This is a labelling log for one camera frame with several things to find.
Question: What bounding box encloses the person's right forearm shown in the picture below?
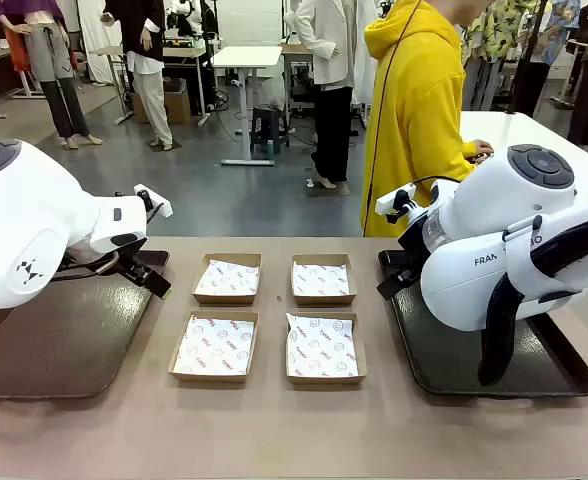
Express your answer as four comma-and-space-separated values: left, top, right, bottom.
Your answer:
450, 139, 478, 176

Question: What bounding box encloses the mannequin with black top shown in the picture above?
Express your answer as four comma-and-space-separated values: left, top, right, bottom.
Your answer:
100, 0, 175, 151

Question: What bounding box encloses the large white table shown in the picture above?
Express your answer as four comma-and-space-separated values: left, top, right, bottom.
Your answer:
458, 110, 588, 201

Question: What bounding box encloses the brown cardboard box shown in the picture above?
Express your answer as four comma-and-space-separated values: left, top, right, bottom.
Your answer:
284, 312, 368, 386
167, 310, 260, 385
291, 253, 359, 307
191, 252, 263, 306

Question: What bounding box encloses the mannequin with white coat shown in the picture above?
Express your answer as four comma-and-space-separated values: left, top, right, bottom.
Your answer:
293, 0, 356, 199

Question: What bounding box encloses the person's right hand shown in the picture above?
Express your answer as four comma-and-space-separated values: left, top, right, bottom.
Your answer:
465, 139, 496, 158

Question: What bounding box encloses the large cardboard carton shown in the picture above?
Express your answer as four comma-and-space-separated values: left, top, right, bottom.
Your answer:
130, 78, 193, 125

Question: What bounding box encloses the dark plastic stool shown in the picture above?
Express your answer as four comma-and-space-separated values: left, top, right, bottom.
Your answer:
249, 105, 291, 154

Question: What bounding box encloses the dark brown serving tray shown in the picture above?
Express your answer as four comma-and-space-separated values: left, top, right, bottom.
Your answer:
377, 248, 588, 399
0, 249, 171, 400

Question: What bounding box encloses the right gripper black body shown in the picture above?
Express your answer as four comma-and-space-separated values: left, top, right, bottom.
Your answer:
396, 229, 428, 274

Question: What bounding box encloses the mannequin with purple top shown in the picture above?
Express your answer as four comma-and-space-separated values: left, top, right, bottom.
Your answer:
0, 0, 104, 151

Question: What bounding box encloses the light wooden table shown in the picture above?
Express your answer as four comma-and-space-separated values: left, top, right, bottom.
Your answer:
89, 43, 211, 127

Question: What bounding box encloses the background white robot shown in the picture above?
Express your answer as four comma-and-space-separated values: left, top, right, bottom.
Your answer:
166, 0, 206, 39

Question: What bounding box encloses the person in yellow hoodie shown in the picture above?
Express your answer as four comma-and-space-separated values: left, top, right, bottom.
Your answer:
361, 0, 495, 239

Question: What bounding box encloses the blue patterned shirt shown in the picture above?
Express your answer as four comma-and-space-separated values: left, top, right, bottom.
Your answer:
543, 0, 583, 66

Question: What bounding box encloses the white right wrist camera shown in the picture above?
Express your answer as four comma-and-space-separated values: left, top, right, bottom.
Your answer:
375, 183, 418, 216

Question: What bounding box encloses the yellow floral shirt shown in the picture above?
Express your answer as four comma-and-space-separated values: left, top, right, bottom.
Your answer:
461, 0, 546, 67

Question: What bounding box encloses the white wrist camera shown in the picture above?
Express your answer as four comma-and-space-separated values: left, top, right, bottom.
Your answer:
375, 183, 418, 216
133, 184, 174, 219

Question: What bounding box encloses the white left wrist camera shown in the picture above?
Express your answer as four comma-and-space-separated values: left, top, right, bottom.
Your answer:
133, 184, 174, 219

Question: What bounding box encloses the white standing desk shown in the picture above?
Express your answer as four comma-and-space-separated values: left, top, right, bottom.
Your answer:
211, 45, 284, 167

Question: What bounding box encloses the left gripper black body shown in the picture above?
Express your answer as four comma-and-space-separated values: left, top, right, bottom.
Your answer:
115, 244, 151, 282

